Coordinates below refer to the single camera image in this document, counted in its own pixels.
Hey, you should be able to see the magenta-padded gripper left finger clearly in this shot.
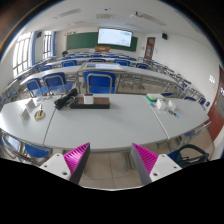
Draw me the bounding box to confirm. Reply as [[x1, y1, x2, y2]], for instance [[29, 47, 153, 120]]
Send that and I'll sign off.
[[39, 142, 91, 185]]

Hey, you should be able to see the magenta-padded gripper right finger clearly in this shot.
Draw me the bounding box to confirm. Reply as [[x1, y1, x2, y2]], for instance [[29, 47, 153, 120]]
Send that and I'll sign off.
[[130, 143, 183, 185]]

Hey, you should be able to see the blue metal-framed chair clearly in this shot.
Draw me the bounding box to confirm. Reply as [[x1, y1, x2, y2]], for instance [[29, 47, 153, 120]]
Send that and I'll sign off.
[[83, 70, 117, 95], [0, 131, 54, 164], [160, 91, 176, 98], [25, 78, 45, 98], [42, 72, 74, 96]]

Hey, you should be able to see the small white box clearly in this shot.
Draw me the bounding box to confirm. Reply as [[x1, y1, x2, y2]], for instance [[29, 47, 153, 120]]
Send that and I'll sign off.
[[167, 99, 177, 112], [155, 98, 167, 111]]

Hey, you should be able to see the yellow tool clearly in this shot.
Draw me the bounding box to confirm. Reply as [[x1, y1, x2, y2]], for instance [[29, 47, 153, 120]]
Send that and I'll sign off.
[[33, 107, 46, 121]]

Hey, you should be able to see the green and white box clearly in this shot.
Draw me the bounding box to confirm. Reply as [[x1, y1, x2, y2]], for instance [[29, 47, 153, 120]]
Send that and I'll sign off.
[[145, 93, 166, 102]]

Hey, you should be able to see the small white card stand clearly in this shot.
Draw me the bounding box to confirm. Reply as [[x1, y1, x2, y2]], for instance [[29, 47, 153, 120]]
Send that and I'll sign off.
[[19, 108, 31, 121], [25, 98, 37, 111]]

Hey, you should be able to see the red door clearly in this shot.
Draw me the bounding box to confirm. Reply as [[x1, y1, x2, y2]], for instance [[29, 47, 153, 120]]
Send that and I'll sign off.
[[207, 64, 224, 143]]

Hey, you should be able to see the grey framed desk console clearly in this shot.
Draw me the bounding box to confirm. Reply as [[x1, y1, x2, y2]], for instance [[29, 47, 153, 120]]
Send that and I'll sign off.
[[77, 62, 126, 75]]

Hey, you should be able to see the group of blue chairs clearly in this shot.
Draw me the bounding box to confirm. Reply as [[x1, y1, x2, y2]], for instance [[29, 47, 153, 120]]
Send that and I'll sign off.
[[29, 51, 213, 109]]

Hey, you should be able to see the brown wooden door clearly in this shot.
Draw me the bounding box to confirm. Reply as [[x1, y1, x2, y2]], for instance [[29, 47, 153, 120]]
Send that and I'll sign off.
[[143, 36, 157, 60]]

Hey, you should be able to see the orange lectern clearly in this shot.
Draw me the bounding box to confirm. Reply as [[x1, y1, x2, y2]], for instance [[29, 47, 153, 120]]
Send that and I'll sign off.
[[94, 46, 111, 53]]

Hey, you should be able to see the green chalkboard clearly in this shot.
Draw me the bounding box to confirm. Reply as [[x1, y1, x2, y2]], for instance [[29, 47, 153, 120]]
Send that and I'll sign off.
[[65, 31, 139, 53]]

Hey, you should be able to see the narrow window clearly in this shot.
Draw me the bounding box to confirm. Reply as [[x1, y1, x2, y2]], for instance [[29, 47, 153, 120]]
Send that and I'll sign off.
[[42, 30, 53, 60]]

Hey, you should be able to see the large window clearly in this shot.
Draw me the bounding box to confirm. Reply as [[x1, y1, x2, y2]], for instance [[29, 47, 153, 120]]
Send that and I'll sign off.
[[12, 32, 33, 78]]

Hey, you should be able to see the projection screen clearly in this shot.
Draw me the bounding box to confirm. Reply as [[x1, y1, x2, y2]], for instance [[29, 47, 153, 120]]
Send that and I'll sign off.
[[97, 27, 134, 48]]

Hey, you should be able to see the ceiling projector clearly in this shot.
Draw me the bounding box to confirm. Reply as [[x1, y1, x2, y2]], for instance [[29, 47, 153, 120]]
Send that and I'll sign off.
[[129, 11, 143, 20]]

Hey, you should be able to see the group of ceiling lights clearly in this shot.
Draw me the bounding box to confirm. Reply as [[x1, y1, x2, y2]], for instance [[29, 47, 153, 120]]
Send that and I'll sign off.
[[53, 8, 168, 28]]

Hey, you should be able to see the coiled black cable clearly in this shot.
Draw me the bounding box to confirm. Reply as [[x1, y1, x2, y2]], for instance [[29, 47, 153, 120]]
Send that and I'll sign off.
[[53, 88, 80, 110]]

